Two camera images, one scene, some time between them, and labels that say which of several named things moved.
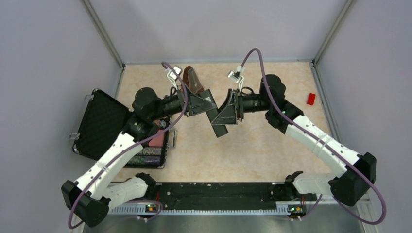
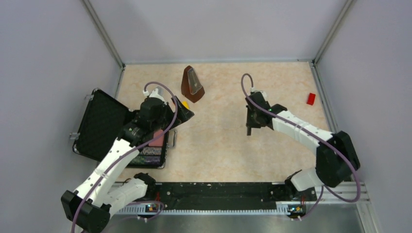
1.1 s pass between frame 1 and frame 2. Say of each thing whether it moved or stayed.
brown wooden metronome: stayed
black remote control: moved
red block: stayed
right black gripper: moved
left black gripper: moved
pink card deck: stayed
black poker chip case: stayed
